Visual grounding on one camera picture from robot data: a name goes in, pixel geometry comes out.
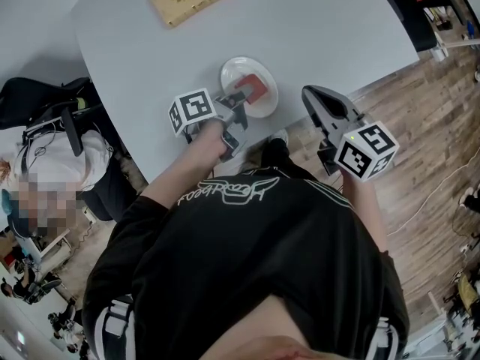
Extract red piece of meat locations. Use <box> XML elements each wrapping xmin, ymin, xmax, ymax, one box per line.
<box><xmin>233</xmin><ymin>73</ymin><xmax>269</xmax><ymax>105</ymax></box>

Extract black office chair with armrest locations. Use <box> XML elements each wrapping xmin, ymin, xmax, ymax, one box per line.
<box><xmin>0</xmin><ymin>76</ymin><xmax>113</xmax><ymax>158</ymax></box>

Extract white round plate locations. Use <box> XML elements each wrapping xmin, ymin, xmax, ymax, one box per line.
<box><xmin>218</xmin><ymin>55</ymin><xmax>280</xmax><ymax>119</ymax></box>

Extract person's white shoe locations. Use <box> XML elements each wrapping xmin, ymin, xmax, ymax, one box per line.
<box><xmin>268</xmin><ymin>127</ymin><xmax>290</xmax><ymax>146</ymax></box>

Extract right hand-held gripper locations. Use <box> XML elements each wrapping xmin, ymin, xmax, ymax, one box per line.
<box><xmin>301</xmin><ymin>84</ymin><xmax>401</xmax><ymax>183</ymax></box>

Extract white floor cable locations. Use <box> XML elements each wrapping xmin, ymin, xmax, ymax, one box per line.
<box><xmin>385</xmin><ymin>154</ymin><xmax>480</xmax><ymax>239</ymax></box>

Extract person's black trousers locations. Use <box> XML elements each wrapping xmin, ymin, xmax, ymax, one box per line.
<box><xmin>243</xmin><ymin>137</ymin><xmax>320</xmax><ymax>182</ymax></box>

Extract person's left forearm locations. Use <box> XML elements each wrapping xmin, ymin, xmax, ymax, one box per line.
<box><xmin>139</xmin><ymin>119</ymin><xmax>230</xmax><ymax>212</ymax></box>

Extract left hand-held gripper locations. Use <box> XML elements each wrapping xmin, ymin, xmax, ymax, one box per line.
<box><xmin>168</xmin><ymin>87</ymin><xmax>250</xmax><ymax>164</ymax></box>

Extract person's black printed shirt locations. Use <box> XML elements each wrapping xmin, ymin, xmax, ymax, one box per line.
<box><xmin>81</xmin><ymin>164</ymin><xmax>410</xmax><ymax>360</ymax></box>

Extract person's right forearm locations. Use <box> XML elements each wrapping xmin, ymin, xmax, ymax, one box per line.
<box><xmin>341</xmin><ymin>169</ymin><xmax>389</xmax><ymax>255</ymax></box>

